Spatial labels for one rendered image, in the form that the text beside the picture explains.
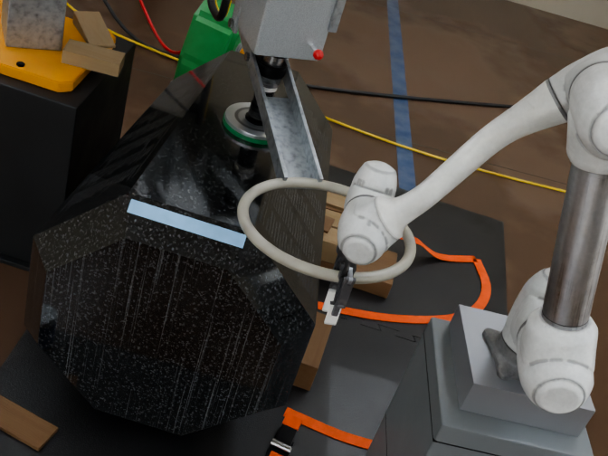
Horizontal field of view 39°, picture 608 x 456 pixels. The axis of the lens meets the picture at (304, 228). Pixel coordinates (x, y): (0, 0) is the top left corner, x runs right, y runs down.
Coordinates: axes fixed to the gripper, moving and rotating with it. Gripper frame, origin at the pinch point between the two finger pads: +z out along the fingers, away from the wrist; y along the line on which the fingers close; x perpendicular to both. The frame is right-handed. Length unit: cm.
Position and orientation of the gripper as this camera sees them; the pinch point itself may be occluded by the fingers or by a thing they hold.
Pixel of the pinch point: (332, 308)
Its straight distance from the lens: 216.9
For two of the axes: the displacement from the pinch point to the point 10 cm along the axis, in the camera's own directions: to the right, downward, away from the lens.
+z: -2.5, 8.2, 5.1
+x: -9.6, -1.6, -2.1
